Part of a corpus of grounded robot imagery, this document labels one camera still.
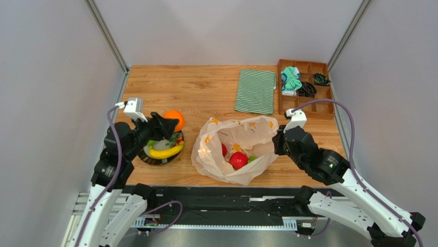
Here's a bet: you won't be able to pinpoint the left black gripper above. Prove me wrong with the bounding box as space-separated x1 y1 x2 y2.
126 111 179 160

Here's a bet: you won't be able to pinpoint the orange fruit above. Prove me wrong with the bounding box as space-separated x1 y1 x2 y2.
163 110 186 133

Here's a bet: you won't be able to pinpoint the green starfruit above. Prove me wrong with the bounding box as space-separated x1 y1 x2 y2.
248 155 257 163

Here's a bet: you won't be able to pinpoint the banana print plastic bag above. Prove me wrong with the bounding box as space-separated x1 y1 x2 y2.
191 115 279 185

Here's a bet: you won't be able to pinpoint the red yellow apple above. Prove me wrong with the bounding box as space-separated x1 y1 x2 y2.
221 144 228 157

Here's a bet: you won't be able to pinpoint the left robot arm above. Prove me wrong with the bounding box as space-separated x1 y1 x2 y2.
69 112 180 246

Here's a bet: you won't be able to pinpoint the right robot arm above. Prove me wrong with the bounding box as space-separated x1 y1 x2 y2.
272 125 425 246

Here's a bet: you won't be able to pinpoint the black fruit bowl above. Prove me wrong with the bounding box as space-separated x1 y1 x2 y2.
138 139 182 165

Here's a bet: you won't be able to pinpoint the yellow banana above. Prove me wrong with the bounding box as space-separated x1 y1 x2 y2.
149 145 184 160

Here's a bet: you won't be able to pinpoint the wooden compartment tray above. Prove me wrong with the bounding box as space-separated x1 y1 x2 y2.
277 59 335 120

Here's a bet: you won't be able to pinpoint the green striped cloth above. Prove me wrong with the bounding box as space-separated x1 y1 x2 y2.
234 69 277 115

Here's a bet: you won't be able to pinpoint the teal white socks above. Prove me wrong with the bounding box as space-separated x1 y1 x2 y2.
280 66 302 96

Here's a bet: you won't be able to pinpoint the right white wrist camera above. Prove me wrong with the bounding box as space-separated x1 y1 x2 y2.
284 109 307 132

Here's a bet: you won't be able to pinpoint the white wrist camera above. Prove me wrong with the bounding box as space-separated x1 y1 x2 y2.
284 109 307 132
115 97 148 122

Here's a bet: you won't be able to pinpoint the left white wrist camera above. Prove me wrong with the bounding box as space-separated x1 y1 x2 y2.
115 97 148 122

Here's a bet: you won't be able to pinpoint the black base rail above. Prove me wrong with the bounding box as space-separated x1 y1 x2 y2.
70 185 380 237

